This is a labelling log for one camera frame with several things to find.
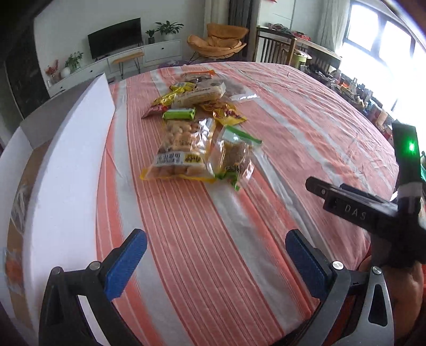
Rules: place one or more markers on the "leafy plant with flowers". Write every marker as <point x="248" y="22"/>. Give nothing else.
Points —
<point x="74" y="60"/>

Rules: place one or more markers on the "wooden stool hairpin legs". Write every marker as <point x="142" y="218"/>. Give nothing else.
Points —
<point x="128" y="57"/>

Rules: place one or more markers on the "dark wooden table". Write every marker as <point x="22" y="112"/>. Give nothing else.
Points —
<point x="319" y="50"/>

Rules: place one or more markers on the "large yellow peanut bag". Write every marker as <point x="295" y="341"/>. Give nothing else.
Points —
<point x="179" y="143"/>

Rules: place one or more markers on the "window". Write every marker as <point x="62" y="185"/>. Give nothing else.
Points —
<point x="382" y="50"/>

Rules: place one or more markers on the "long beige wafer packet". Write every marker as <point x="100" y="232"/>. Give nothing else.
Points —
<point x="199" y="94"/>

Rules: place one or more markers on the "orange topped snack bag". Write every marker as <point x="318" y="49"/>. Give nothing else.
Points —
<point x="199" y="75"/>

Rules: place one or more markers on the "yellow red candy packet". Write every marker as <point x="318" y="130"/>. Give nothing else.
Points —
<point x="228" y="113"/>

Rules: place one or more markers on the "clear zip bag brown snacks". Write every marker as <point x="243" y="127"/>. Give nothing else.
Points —
<point x="233" y="154"/>

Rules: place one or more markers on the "grey curtain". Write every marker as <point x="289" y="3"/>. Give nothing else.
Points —
<point x="239" y="11"/>

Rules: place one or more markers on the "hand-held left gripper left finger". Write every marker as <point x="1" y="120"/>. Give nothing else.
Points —
<point x="124" y="262"/>

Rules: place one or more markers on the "white curtain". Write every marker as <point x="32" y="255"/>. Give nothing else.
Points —
<point x="332" y="23"/>

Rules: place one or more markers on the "clear bag dark snacks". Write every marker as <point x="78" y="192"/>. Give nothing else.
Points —
<point x="234" y="88"/>

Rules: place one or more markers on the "red flower bouquet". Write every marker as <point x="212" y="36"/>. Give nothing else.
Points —
<point x="52" y="70"/>

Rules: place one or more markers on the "striped orange tablecloth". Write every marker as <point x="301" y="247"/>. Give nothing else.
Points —
<point x="206" y="239"/>

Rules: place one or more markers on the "small plant dark pot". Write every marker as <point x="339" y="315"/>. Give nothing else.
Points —
<point x="151" y="36"/>

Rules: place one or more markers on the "clutter of small items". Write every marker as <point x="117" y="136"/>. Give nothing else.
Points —
<point x="359" y="93"/>

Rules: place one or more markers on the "red yellow snack packet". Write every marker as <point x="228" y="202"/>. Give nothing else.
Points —
<point x="155" y="110"/>

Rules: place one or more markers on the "person's right hand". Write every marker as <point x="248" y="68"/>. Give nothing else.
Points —
<point x="407" y="287"/>

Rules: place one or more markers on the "yellow packet green label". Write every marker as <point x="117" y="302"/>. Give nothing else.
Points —
<point x="181" y="86"/>

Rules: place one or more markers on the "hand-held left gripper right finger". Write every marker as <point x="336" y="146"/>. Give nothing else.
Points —
<point x="304" y="262"/>

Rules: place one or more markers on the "large green potted plant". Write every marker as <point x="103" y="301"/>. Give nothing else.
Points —
<point x="169" y="28"/>

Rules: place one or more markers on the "yellow green stool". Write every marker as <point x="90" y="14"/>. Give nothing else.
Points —
<point x="301" y="60"/>

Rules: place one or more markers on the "white television cabinet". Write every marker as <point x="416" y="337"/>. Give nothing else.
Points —
<point x="159" y="51"/>

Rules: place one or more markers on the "gold yellow snack packet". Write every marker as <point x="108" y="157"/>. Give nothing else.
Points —
<point x="164" y="99"/>

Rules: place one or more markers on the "white round vase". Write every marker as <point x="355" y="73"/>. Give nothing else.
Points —
<point x="65" y="72"/>

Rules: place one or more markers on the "orange clear snack packet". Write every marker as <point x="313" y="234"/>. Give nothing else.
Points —
<point x="13" y="271"/>

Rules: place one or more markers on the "orange lounge chair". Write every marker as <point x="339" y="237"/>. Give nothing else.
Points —
<point x="216" y="43"/>

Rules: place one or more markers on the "green bar packet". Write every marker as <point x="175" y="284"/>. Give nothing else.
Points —
<point x="178" y="114"/>

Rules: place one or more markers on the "black television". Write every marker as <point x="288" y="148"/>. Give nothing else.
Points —
<point x="113" y="38"/>

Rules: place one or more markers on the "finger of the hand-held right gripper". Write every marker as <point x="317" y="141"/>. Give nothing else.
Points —
<point x="346" y="208"/>
<point x="369" y="193"/>

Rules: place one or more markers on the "white foam box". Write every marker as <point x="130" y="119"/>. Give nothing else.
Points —
<point x="66" y="166"/>

